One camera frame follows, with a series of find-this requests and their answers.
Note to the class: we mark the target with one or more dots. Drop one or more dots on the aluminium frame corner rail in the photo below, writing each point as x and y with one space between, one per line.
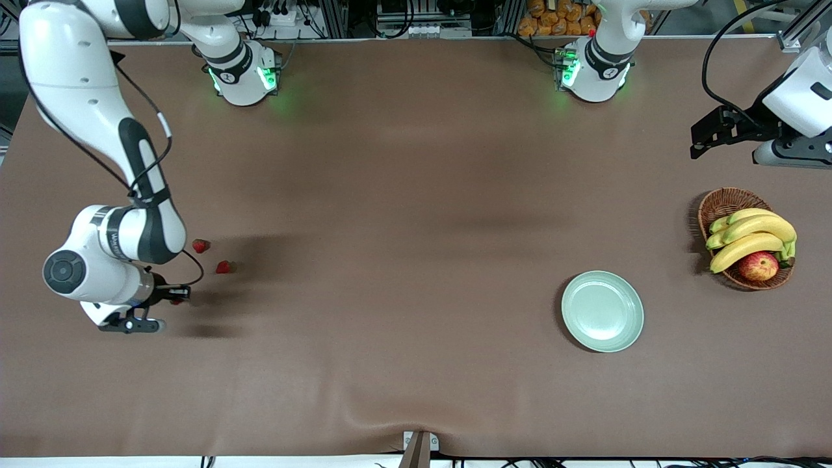
790 40

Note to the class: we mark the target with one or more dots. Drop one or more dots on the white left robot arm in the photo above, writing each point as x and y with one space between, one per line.
601 78

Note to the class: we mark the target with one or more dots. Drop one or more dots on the metal table bracket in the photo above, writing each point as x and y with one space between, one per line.
420 448

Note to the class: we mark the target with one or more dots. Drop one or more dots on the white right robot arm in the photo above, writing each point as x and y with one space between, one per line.
78 65

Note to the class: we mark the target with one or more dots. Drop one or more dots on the short green-tipped banana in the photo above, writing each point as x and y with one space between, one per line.
715 240
718 225

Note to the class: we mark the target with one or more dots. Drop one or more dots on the brown wicker basket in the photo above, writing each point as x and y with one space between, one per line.
725 203

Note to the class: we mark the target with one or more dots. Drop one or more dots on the medium green-tipped banana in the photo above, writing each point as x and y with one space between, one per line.
747 214

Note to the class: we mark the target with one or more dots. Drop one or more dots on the orange toy food pile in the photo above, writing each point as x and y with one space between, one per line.
559 18

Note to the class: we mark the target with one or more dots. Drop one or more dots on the long yellow banana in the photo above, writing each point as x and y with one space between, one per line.
764 226
744 250

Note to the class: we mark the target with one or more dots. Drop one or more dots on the white power strip with plugs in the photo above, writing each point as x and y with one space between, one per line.
276 16

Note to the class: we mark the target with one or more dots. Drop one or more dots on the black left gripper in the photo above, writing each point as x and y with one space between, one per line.
754 122

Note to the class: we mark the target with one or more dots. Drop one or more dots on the light green plate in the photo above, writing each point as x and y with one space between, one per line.
602 312

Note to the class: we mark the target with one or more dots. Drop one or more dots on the red yellow apple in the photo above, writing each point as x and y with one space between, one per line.
758 266

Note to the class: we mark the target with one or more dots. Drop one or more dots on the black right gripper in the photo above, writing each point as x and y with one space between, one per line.
160 295

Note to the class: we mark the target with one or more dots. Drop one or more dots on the brown table cloth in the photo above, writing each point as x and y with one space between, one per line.
416 364

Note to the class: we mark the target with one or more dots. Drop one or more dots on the aluminium frame post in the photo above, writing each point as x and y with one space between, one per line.
335 19

